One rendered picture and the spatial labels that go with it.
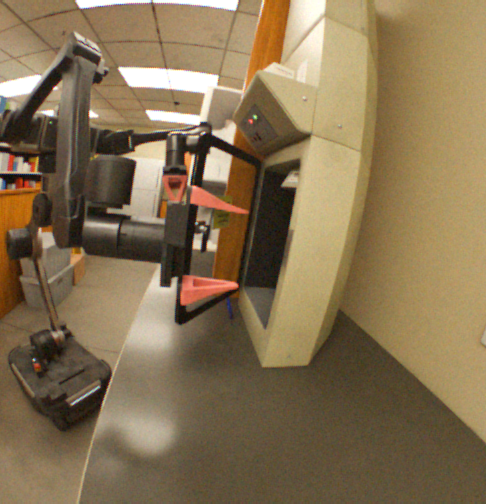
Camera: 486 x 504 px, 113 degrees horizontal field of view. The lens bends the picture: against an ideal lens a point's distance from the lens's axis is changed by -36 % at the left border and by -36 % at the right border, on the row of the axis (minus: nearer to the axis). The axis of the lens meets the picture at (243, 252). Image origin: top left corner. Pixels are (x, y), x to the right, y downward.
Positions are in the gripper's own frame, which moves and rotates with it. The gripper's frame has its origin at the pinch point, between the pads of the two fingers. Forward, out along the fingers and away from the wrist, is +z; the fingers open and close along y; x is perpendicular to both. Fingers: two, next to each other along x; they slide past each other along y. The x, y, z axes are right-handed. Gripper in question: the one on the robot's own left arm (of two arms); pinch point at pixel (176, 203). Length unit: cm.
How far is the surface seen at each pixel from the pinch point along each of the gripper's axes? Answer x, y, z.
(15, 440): 107, 19, 104
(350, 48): -35, -39, -25
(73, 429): 76, 41, 104
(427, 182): -67, -26, -1
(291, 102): -20.6, -33.9, -10.1
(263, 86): -16.1, -33.2, -13.6
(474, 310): -61, -42, 32
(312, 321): -26.0, -22.7, 30.2
